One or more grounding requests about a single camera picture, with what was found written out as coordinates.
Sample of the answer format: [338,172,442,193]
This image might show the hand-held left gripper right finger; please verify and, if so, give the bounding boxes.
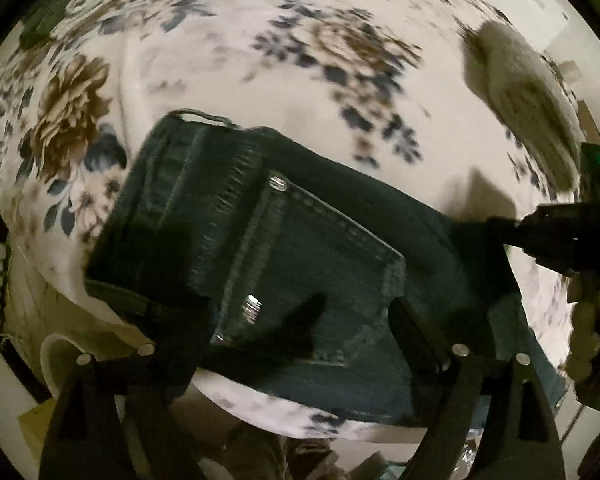
[388,297,567,480]

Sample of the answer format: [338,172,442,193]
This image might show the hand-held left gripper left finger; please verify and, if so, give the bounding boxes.
[39,299,215,480]

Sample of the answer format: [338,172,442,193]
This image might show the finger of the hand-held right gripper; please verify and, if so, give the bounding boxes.
[447,216,527,257]

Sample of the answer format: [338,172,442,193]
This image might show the dark blue denim pants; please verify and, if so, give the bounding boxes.
[82,109,567,428]

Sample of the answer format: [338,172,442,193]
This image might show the person's right hand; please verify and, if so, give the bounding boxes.
[564,280,600,385]

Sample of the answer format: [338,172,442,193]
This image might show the white round container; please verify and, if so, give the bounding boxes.
[39,334,148,413]

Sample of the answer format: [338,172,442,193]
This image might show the white fluffy cloth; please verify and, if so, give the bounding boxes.
[461,20,584,197]

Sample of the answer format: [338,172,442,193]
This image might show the floral bed sheet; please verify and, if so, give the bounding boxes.
[0,0,590,442]

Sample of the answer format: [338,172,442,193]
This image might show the dark green cloth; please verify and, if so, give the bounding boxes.
[17,0,106,52]

